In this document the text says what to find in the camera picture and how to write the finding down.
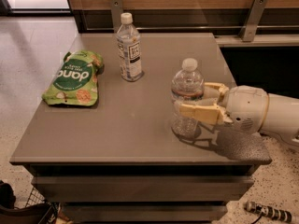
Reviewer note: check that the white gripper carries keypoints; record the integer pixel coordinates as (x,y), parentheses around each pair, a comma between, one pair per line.
(247,106)

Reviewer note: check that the clear water bottle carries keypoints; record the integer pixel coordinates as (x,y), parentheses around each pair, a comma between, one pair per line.
(187,87)

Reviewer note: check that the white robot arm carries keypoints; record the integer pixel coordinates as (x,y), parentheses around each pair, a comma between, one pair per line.
(281,120)

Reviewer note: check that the upright labelled water bottle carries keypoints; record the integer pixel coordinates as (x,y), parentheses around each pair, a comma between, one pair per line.
(129,49)

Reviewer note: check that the black white striped power strip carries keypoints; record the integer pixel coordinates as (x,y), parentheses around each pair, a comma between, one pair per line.
(271,212)

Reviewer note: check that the grey drawer cabinet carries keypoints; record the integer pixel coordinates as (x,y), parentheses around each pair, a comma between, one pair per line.
(123,151)

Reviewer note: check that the green snack bag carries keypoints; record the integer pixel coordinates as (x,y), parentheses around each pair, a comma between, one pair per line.
(76,81)

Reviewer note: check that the lower grey drawer front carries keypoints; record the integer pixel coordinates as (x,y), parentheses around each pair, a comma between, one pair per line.
(144,213)

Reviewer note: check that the right metal wall bracket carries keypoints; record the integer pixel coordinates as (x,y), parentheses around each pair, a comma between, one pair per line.
(249,29)

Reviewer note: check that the metal wall bracket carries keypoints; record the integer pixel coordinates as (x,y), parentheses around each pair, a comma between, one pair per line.
(116,11)
(249,29)

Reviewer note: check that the left metal wall bracket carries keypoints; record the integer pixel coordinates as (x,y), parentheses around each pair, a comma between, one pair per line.
(116,11)

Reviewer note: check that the black wire basket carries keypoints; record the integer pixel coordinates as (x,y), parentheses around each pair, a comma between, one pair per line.
(42,213)

